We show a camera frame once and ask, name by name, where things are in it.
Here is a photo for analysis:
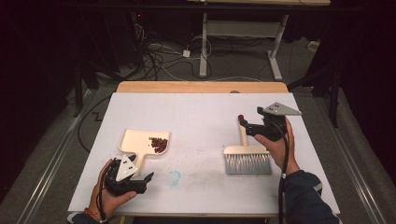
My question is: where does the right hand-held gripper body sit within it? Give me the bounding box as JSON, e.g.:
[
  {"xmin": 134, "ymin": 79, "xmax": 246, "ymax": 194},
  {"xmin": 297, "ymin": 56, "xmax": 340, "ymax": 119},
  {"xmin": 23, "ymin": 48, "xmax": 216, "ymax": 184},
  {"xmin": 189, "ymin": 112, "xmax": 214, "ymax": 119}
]
[{"xmin": 256, "ymin": 102, "xmax": 303, "ymax": 142}]

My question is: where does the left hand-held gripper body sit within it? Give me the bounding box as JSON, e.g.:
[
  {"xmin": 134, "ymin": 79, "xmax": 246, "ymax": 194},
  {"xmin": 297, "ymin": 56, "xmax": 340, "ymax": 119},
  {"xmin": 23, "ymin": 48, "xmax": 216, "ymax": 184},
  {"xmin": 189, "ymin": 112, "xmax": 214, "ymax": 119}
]
[{"xmin": 104, "ymin": 154, "xmax": 148, "ymax": 197}]

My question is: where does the cream dustpan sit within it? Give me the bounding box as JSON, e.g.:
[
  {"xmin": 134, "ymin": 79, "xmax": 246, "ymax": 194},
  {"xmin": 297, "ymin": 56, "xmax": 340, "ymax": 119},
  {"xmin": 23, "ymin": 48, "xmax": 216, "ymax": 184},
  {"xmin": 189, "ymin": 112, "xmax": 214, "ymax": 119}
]
[{"xmin": 119, "ymin": 129, "xmax": 172, "ymax": 177}]

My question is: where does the cream hand brush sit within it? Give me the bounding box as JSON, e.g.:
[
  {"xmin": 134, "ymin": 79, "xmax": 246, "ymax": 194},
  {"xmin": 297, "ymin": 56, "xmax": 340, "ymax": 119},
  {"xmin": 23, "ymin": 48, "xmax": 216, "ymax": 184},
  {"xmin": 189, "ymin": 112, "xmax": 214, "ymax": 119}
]
[{"xmin": 223, "ymin": 114, "xmax": 273, "ymax": 175}]

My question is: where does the pile of red beans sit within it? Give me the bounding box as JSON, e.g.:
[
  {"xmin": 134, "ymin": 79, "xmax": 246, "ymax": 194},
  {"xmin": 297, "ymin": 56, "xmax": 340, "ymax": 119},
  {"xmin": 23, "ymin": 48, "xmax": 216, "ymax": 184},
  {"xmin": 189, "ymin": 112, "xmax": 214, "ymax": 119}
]
[{"xmin": 148, "ymin": 136, "xmax": 169, "ymax": 154}]

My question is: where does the person's right hand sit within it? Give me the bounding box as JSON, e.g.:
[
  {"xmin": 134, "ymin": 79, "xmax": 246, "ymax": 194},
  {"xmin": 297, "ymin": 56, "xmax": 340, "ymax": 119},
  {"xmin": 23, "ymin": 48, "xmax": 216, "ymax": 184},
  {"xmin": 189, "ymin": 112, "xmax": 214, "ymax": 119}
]
[{"xmin": 253, "ymin": 117, "xmax": 301, "ymax": 177}]

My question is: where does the person's left hand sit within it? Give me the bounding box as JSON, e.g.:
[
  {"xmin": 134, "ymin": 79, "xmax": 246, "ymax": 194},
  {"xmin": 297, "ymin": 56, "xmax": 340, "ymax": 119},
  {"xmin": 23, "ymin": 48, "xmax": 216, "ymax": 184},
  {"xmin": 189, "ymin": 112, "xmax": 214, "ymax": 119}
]
[{"xmin": 88, "ymin": 159, "xmax": 138, "ymax": 219}]

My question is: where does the black metal stand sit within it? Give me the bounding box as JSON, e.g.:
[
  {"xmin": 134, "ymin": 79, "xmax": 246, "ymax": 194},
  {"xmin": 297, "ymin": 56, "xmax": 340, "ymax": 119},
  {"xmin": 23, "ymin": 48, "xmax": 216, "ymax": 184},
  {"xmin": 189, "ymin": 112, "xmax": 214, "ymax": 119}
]
[
  {"xmin": 288, "ymin": 60, "xmax": 341, "ymax": 129},
  {"xmin": 72, "ymin": 55, "xmax": 101, "ymax": 119}
]

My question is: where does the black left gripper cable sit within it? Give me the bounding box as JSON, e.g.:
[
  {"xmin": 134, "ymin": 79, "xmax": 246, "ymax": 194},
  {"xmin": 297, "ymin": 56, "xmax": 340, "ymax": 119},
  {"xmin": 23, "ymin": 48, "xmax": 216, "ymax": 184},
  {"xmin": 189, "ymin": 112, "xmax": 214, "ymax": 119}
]
[{"xmin": 97, "ymin": 161, "xmax": 115, "ymax": 222}]

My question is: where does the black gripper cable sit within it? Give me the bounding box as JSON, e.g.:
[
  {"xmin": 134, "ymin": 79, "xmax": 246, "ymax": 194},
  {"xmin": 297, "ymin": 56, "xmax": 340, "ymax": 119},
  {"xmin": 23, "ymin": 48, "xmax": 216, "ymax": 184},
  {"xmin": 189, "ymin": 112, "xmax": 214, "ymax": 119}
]
[
  {"xmin": 267, "ymin": 119, "xmax": 291, "ymax": 224},
  {"xmin": 97, "ymin": 161, "xmax": 115, "ymax": 222}
]

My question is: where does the red bracelet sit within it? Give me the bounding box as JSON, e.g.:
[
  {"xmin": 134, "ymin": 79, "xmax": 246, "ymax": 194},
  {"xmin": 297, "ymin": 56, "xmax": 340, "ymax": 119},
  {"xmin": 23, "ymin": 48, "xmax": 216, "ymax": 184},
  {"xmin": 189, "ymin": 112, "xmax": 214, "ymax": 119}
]
[{"xmin": 83, "ymin": 207, "xmax": 105, "ymax": 223}]

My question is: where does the long black floor cable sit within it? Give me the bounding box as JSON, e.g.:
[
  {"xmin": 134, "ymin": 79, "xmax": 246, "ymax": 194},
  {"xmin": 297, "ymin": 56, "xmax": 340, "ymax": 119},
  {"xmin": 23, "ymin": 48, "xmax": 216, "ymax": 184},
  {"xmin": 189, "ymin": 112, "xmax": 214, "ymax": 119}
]
[{"xmin": 77, "ymin": 95, "xmax": 111, "ymax": 154}]

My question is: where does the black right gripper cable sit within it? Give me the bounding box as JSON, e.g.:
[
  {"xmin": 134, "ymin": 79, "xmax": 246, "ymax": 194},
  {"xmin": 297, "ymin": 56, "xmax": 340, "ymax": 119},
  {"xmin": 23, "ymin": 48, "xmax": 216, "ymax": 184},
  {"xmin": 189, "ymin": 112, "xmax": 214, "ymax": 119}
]
[{"xmin": 267, "ymin": 119, "xmax": 291, "ymax": 224}]

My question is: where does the white floor cable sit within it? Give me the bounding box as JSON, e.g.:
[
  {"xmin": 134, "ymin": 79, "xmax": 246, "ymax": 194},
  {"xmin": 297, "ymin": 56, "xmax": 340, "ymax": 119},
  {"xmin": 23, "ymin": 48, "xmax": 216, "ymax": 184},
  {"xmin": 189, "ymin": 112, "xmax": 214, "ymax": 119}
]
[{"xmin": 189, "ymin": 35, "xmax": 213, "ymax": 79}]

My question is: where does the wooden desk with white frame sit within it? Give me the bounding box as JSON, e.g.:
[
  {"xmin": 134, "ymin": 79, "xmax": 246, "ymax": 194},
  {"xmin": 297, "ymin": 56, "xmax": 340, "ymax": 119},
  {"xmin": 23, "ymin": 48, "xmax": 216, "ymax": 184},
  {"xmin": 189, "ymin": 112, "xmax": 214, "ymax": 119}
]
[{"xmin": 186, "ymin": 0, "xmax": 332, "ymax": 82}]

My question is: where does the black floor cable bundle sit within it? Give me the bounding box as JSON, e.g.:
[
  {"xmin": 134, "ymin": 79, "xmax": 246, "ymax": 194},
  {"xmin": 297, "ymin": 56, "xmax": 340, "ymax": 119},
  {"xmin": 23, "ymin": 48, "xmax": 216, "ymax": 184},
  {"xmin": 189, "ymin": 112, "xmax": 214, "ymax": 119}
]
[{"xmin": 132, "ymin": 21, "xmax": 200, "ymax": 82}]

